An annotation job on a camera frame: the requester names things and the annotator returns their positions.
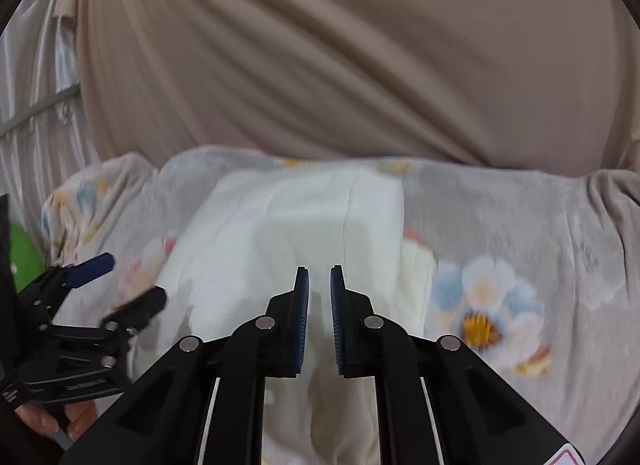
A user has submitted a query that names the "grey floral blanket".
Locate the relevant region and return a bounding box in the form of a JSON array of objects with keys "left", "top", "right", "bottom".
[{"left": 40, "top": 144, "right": 640, "bottom": 465}]

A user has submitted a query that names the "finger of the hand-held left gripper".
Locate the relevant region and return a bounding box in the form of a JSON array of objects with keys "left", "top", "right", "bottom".
[
  {"left": 39, "top": 285, "right": 168, "bottom": 342},
  {"left": 19, "top": 252, "right": 116, "bottom": 307}
]

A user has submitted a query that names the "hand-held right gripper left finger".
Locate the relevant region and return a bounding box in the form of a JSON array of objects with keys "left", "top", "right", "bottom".
[{"left": 59, "top": 266, "right": 311, "bottom": 465}]

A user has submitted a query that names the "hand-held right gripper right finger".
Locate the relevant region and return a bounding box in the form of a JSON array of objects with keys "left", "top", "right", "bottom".
[{"left": 329, "top": 265, "right": 592, "bottom": 465}]

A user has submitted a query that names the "beige curtain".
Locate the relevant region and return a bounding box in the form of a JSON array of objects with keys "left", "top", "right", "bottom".
[{"left": 52, "top": 0, "right": 640, "bottom": 180}]

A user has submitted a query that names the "white sheer curtain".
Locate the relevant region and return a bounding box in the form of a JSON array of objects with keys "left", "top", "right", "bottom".
[{"left": 0, "top": 0, "right": 103, "bottom": 226}]

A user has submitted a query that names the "green cloth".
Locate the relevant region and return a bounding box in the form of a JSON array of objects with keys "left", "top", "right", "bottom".
[{"left": 10, "top": 222, "right": 45, "bottom": 293}]

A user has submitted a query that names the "white quilted jacket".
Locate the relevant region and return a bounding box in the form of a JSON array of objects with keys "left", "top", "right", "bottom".
[{"left": 134, "top": 165, "right": 435, "bottom": 465}]

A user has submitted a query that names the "white window rail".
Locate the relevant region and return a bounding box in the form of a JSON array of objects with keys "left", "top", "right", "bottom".
[{"left": 0, "top": 84, "right": 82, "bottom": 138}]

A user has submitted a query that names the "person's left hand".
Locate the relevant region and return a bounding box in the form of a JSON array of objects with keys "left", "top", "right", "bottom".
[{"left": 14, "top": 396, "right": 99, "bottom": 442}]

